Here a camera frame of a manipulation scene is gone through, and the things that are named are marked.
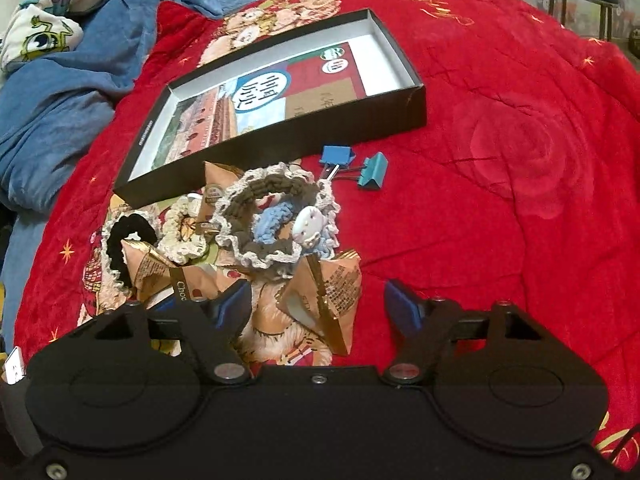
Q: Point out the blue cartoon quilt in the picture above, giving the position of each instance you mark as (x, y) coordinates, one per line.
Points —
(75, 90)

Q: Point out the cream scrunchie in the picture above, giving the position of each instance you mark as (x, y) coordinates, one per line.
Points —
(175, 247)

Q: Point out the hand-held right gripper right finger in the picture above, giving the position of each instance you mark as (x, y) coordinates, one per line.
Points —
(400, 305)

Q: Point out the blue scrunchie with white charm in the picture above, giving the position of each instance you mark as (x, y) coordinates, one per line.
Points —
(267, 225)

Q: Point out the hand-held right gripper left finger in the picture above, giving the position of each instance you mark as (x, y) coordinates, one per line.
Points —
(236, 300)

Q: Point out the black lace-trimmed scrunchie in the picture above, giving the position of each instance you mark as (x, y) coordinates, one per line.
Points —
(114, 240)

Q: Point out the white card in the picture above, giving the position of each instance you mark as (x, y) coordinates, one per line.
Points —
(14, 366)

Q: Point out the printed book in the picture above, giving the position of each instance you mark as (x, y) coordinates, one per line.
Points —
(280, 95)

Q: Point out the red printed blanket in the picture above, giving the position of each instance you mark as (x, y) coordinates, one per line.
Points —
(500, 160)

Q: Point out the teal binder clip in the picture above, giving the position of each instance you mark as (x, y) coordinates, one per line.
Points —
(372, 170)

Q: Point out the brown triangular snack packet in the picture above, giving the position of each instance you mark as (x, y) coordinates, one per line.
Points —
(200, 282)
(217, 177)
(145, 270)
(335, 290)

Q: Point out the blue binder clip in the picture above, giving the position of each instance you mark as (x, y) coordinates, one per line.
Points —
(332, 154)

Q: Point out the black cardboard box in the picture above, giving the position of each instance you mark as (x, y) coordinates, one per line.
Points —
(400, 105)

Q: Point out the brown lace-trimmed scrunchie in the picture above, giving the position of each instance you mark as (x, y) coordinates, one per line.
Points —
(240, 200)

